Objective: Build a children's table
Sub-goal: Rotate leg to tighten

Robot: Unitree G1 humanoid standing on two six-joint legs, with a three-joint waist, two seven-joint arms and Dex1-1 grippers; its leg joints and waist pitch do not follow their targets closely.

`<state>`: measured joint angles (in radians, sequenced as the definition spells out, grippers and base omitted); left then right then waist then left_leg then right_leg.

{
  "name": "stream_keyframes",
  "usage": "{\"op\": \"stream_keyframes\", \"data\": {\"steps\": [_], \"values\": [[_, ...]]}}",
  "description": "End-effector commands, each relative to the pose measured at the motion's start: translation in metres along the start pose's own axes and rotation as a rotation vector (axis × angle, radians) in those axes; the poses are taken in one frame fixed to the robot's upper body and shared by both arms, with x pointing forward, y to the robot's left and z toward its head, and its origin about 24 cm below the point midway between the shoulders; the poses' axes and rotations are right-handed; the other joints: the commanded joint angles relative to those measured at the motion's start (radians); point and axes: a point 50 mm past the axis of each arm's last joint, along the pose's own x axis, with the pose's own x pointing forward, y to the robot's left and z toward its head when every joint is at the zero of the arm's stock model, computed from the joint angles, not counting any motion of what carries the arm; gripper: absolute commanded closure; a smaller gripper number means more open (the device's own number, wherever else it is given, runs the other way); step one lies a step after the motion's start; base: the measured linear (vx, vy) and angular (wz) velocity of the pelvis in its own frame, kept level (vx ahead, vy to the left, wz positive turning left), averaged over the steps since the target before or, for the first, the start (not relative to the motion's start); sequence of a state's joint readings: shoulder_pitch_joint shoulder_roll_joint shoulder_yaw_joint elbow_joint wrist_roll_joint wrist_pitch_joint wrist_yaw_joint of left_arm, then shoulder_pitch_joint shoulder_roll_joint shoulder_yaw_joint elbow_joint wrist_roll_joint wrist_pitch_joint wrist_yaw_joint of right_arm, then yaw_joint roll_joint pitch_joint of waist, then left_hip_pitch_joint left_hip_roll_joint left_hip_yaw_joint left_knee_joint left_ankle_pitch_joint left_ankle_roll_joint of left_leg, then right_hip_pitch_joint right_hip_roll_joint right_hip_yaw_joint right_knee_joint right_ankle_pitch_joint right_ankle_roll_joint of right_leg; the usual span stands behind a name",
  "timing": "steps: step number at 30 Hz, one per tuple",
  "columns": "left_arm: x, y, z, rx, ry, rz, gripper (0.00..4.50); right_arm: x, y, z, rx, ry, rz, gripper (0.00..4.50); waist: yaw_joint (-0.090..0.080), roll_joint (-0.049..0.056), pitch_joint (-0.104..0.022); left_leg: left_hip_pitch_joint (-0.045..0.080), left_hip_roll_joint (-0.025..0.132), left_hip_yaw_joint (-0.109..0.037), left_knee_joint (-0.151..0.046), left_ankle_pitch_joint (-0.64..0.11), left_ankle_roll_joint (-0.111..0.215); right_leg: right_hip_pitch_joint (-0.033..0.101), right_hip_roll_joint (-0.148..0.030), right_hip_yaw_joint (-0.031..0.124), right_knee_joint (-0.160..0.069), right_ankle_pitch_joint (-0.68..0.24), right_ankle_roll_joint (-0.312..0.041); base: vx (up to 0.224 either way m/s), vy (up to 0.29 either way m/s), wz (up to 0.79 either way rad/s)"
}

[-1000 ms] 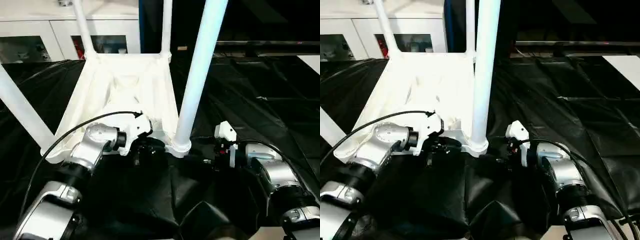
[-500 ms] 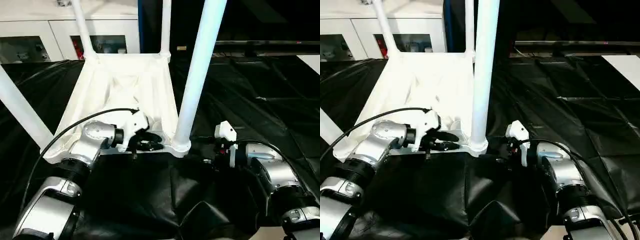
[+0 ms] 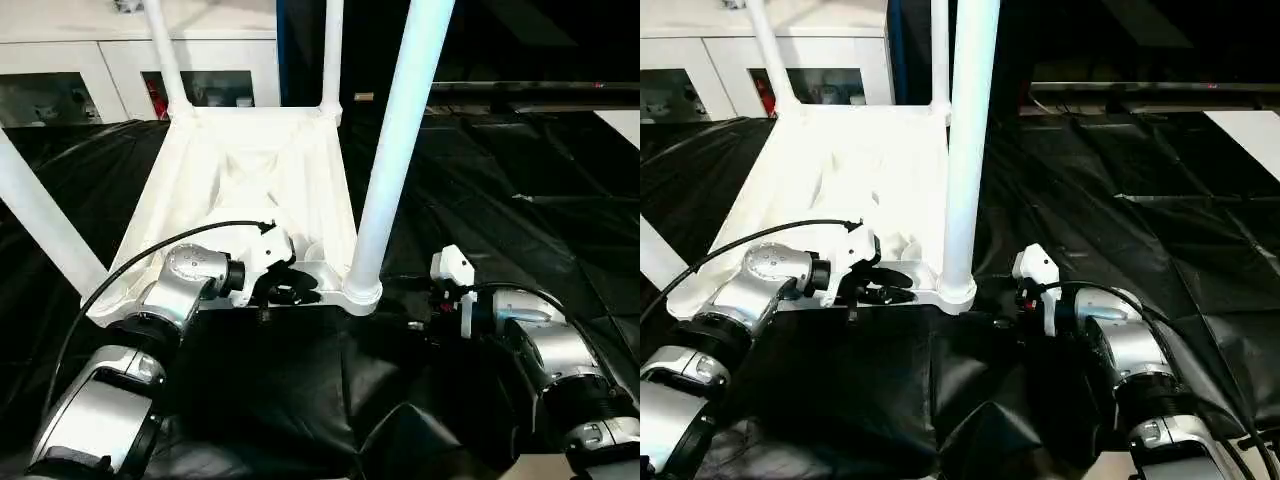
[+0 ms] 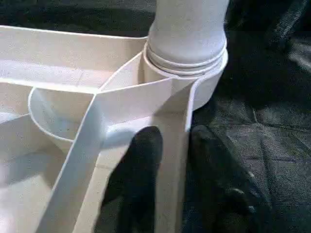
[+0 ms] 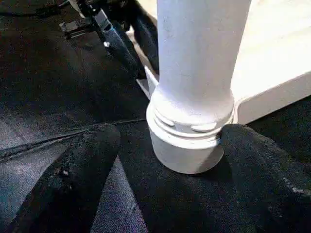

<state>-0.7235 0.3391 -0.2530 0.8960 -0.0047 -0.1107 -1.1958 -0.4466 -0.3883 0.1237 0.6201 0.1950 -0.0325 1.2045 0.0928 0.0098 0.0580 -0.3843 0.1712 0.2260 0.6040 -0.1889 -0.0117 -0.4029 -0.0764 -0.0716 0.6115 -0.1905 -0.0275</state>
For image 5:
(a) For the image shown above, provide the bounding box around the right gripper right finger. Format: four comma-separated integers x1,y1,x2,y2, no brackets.
219,123,311,233

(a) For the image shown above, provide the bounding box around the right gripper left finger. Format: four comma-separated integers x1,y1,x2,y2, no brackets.
4,123,121,233

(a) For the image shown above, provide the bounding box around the white plastic table top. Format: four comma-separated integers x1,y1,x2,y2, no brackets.
126,0,311,175

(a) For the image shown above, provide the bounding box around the white plastic table leg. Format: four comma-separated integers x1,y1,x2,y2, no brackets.
145,0,251,143

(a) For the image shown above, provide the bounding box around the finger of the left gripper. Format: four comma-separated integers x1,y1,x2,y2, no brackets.
103,21,141,80
131,8,160,76

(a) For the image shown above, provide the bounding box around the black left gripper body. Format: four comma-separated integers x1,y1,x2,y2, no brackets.
59,0,115,40

